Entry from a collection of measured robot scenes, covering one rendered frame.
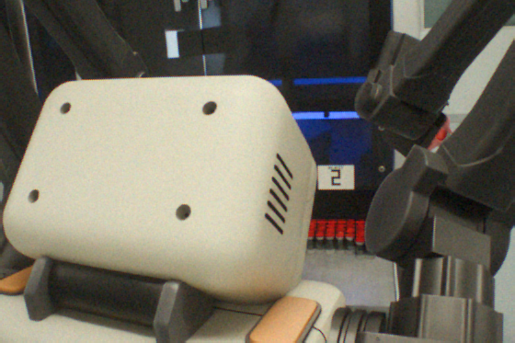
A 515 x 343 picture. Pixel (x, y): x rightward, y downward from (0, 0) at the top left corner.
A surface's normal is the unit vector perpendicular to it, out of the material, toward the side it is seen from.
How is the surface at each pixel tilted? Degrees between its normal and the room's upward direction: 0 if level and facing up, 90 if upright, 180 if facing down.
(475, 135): 56
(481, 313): 49
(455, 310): 38
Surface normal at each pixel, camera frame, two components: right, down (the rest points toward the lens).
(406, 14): -0.18, 0.29
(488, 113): -0.90, -0.38
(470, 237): 0.30, -0.47
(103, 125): -0.31, -0.43
